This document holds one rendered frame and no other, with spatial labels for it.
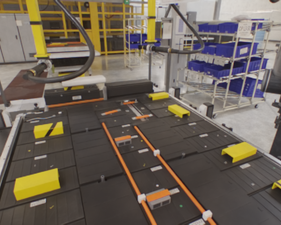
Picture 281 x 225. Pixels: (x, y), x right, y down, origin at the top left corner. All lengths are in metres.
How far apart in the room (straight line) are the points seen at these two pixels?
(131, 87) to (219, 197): 1.20
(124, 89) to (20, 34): 8.68
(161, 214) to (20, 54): 9.83
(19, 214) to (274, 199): 0.92
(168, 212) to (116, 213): 0.18
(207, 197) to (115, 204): 0.34
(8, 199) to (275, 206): 0.97
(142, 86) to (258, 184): 1.21
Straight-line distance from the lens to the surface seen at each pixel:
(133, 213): 0.73
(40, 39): 1.44
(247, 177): 0.97
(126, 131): 1.16
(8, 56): 10.30
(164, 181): 0.84
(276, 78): 1.94
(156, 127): 1.20
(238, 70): 4.02
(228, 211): 0.79
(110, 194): 0.79
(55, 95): 1.64
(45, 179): 0.86
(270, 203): 0.90
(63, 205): 0.81
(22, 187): 0.87
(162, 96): 1.67
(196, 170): 0.91
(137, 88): 1.76
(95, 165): 0.92
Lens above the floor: 1.59
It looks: 25 degrees down
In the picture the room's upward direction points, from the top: straight up
